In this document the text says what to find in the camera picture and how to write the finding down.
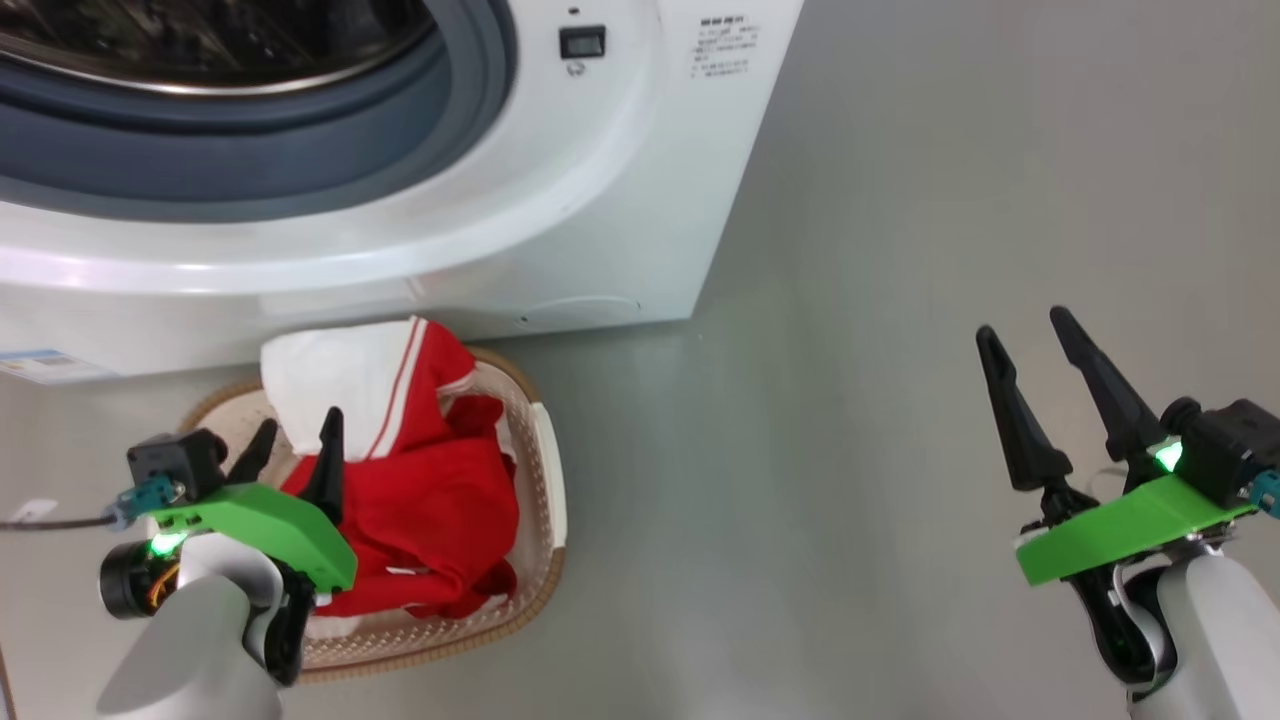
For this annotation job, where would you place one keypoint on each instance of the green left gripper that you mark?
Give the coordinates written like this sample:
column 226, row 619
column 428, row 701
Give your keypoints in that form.
column 270, row 520

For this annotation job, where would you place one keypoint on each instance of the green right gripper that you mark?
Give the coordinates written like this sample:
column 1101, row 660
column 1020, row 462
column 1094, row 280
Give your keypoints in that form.
column 1130, row 525

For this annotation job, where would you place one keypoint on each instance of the red and white garment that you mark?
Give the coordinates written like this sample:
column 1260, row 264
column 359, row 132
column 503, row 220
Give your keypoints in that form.
column 440, row 500

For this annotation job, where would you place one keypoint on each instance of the cream perforated laundry basket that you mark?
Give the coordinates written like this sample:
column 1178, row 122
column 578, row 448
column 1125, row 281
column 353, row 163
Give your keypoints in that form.
column 540, row 470

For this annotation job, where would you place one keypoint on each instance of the white washing machine body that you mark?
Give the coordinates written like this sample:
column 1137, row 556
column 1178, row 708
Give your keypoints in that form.
column 600, row 200

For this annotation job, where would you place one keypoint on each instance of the perforated steel washer drum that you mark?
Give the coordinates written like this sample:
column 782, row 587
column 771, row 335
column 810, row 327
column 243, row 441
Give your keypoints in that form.
column 200, row 40

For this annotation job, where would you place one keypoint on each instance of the blue energy label sticker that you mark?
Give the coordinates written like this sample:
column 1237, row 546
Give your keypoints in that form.
column 50, row 366

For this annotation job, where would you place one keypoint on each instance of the round white filter cover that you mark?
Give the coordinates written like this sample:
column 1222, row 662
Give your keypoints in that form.
column 585, row 310

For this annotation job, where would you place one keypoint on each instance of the printed warning text label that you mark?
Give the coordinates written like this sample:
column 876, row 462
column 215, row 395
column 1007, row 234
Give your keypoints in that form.
column 725, row 47

